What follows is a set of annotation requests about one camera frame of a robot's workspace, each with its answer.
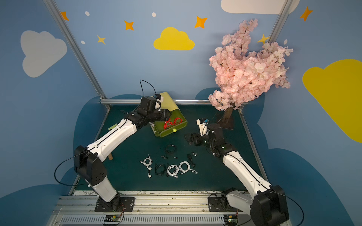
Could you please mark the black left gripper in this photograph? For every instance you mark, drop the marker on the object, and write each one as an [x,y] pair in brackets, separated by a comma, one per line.
[162,115]

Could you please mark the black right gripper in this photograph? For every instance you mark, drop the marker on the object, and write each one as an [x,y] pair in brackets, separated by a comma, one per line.
[196,139]

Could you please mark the red wired earphones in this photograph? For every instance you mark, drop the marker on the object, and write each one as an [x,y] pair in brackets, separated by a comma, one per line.
[177,121]
[168,124]

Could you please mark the yellow-green drawer cabinet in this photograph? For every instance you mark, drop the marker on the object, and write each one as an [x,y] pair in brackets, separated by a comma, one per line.
[169,104]

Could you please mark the black wired earphones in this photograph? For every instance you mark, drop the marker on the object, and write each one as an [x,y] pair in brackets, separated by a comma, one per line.
[190,158]
[170,150]
[160,169]

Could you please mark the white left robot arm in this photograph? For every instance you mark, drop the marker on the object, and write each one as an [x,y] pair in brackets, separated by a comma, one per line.
[88,161]

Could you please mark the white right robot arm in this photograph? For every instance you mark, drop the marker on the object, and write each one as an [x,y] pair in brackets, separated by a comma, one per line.
[265,204]

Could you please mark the pink blossom artificial tree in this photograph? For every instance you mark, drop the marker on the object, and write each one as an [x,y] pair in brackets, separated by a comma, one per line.
[243,75]

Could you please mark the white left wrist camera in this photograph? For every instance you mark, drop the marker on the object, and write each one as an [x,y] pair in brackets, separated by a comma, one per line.
[159,100]

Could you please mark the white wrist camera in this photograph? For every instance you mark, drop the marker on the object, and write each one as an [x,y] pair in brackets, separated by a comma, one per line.
[159,100]
[202,123]

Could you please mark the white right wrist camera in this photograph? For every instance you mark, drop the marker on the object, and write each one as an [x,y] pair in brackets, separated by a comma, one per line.
[202,123]

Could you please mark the white wired earphones right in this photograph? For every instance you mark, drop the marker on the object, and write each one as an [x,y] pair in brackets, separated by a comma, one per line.
[185,167]

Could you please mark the white wired earphones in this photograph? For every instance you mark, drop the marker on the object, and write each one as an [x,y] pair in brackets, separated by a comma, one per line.
[173,170]
[185,167]
[147,162]

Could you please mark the white wired earphones middle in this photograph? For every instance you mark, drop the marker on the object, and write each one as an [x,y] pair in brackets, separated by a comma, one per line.
[173,170]

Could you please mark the white wired earphones left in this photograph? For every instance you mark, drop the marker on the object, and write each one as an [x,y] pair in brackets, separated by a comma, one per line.
[147,162]

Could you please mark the green scraper with wooden handle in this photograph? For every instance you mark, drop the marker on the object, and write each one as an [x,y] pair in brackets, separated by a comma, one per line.
[112,127]

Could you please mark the aluminium back frame rail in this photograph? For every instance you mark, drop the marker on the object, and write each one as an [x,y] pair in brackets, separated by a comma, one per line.
[137,101]

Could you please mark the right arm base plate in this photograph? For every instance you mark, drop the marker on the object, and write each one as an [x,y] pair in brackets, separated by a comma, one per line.
[220,204]

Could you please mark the aluminium front rail platform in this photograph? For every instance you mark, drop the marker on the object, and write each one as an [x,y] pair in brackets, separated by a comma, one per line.
[151,208]

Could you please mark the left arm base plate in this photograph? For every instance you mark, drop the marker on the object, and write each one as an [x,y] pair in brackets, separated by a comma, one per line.
[118,204]

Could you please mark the aluminium left frame post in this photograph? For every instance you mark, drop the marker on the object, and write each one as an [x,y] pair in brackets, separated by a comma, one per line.
[61,23]

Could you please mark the aluminium frame post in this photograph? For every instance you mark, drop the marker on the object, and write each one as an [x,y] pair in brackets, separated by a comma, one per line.
[280,21]
[61,23]

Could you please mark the aluminium right frame post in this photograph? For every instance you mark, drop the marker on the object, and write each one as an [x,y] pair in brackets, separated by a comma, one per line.
[280,21]

